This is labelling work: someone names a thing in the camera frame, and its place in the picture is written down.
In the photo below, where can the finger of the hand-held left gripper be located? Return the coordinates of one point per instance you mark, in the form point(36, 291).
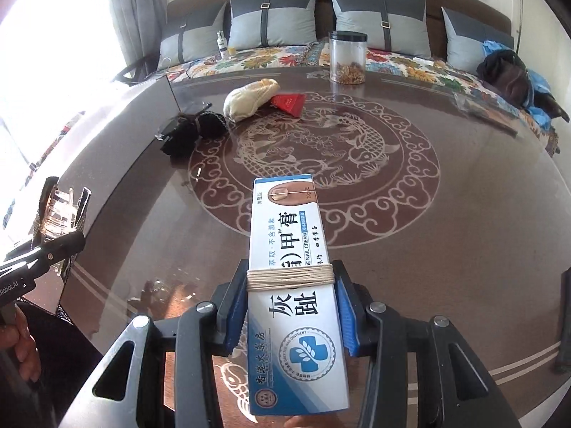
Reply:
point(53, 249)

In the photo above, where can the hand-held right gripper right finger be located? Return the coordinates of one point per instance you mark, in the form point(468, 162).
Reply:
point(350, 316)

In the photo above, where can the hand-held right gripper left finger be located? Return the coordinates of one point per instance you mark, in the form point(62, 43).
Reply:
point(234, 312)

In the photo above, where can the silver rhinestone bow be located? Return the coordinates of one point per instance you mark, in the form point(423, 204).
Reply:
point(60, 209)

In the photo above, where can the white and blue cream carton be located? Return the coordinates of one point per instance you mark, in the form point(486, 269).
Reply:
point(290, 232)

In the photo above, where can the black velvet pouch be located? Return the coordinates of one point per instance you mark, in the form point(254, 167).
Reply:
point(209, 127)

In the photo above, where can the cream knitted pouch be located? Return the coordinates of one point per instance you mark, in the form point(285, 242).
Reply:
point(245, 100)

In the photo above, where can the red packet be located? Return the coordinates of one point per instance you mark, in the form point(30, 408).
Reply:
point(290, 105)

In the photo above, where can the patterned brown glass desktop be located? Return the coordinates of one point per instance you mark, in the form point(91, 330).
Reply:
point(468, 240)

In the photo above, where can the person's left hand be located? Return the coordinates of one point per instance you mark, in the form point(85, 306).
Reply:
point(22, 347)

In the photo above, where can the person's dark clothing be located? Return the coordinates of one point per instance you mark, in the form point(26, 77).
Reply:
point(53, 365)

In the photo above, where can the clear plastic packet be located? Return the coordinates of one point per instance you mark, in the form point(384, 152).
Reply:
point(486, 111)

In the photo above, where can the grey two-tone pillow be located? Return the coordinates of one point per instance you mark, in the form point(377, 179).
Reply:
point(192, 40)
point(272, 18)
point(473, 44)
point(379, 22)

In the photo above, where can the grey curtain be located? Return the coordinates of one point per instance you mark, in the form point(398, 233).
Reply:
point(142, 9)

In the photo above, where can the clear jar with black lid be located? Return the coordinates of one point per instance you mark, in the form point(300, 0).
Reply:
point(348, 58)

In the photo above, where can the floral sofa blanket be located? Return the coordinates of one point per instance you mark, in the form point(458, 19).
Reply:
point(290, 58)

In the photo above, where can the small white pump bottle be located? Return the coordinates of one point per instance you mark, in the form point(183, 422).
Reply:
point(221, 44)

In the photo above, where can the dark brown sofa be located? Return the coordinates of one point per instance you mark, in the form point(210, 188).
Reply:
point(196, 2)

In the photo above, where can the dark clothing pile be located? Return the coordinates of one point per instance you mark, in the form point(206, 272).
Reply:
point(504, 76)

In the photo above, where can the crumpled blue cloth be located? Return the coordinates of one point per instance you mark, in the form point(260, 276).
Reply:
point(542, 84)

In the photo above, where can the thin metal pole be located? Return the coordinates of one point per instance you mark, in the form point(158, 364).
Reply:
point(519, 9)

